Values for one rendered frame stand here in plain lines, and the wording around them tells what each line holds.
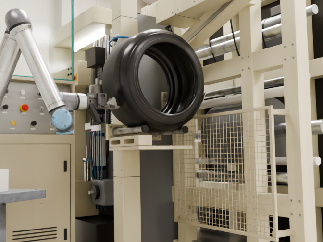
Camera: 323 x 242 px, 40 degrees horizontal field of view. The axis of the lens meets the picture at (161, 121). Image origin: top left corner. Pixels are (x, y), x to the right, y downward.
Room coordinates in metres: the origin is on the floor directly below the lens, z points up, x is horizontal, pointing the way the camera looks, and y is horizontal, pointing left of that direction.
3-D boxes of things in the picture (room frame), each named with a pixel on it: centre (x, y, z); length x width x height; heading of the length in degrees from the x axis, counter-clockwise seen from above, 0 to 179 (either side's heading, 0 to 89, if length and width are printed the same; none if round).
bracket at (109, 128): (2.81, 0.17, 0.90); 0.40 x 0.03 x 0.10; 124
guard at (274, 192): (2.65, -0.33, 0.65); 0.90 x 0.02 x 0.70; 34
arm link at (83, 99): (2.32, 0.43, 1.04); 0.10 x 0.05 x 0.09; 34
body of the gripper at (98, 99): (2.36, 0.36, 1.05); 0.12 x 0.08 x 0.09; 124
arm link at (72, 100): (2.27, 0.50, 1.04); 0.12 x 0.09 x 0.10; 124
